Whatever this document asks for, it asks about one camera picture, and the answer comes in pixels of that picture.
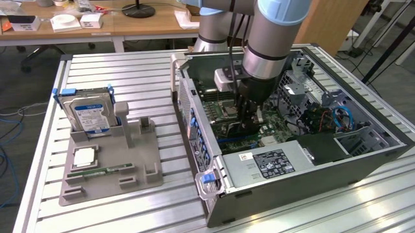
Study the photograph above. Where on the wooden cabinet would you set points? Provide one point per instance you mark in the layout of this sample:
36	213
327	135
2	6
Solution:
337	24

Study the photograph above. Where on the black graphics card metal bracket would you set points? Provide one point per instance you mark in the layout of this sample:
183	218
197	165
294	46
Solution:
235	131

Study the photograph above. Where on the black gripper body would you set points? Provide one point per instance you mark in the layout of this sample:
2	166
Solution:
257	89

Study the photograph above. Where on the black floor power adapter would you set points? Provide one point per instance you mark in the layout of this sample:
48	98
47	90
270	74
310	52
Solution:
357	52

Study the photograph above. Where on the clear plastic bag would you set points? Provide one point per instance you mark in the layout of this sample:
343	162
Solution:
84	6

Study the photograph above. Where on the green RAM stick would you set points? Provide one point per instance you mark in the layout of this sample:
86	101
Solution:
98	170

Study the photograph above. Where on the wooden office desk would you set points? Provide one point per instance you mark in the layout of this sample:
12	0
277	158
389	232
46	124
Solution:
48	34
146	26

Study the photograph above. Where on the grey metal disk bay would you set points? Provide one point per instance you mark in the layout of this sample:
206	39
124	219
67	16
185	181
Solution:
366	136

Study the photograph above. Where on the open brown cardboard box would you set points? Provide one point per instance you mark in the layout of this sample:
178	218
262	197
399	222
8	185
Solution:
193	9

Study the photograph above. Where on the blue case latch tab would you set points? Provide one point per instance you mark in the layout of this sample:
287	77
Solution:
209	179

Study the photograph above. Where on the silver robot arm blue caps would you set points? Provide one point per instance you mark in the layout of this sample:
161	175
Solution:
269	36

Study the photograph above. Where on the black office chair base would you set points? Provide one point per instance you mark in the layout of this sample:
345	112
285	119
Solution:
42	52

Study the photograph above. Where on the silver CPU chip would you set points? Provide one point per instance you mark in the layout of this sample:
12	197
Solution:
84	157

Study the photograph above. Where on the hard disk in blue caddy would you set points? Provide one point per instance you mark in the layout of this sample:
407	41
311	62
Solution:
91	116

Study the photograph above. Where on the small red item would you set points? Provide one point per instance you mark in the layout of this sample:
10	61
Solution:
102	10

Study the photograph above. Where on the black RAM slot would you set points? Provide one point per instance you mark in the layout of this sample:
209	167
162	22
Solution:
214	97
207	91

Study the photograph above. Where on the green motherboard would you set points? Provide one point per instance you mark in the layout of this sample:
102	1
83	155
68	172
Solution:
275	126

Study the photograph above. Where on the grey power supply unit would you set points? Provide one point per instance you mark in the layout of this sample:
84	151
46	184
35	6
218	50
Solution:
243	172

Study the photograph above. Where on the CPU socket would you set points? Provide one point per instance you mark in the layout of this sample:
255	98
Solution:
229	109

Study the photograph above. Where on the blue expansion slot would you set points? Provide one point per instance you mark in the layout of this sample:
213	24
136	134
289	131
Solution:
227	140

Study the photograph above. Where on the small silver chipset heatsink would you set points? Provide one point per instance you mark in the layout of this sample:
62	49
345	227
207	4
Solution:
267	141

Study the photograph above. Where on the dark grey open PC case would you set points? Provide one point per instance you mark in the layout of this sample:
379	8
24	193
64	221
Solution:
291	189

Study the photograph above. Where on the grey plastic parts rack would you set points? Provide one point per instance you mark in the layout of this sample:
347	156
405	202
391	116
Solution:
107	187

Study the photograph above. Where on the white box black lid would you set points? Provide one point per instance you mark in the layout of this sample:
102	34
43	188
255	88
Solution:
24	25

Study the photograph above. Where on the perforated metal drive cage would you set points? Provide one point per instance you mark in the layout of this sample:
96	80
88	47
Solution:
290	104

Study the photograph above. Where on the blue expansion card retainer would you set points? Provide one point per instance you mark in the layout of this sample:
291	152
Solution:
194	122

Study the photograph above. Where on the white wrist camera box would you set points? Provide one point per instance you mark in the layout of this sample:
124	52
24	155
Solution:
223	81

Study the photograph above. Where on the black round lamp base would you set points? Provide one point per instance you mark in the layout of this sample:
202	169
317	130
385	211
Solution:
139	12

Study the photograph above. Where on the grey cup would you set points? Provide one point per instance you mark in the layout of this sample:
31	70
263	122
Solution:
43	3

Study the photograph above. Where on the white paper stack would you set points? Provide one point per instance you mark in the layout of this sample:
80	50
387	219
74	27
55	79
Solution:
186	20

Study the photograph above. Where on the white cardboard box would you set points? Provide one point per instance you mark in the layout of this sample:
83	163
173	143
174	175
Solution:
91	21

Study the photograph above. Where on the black slanted stand pole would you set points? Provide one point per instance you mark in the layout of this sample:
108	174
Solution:
390	48

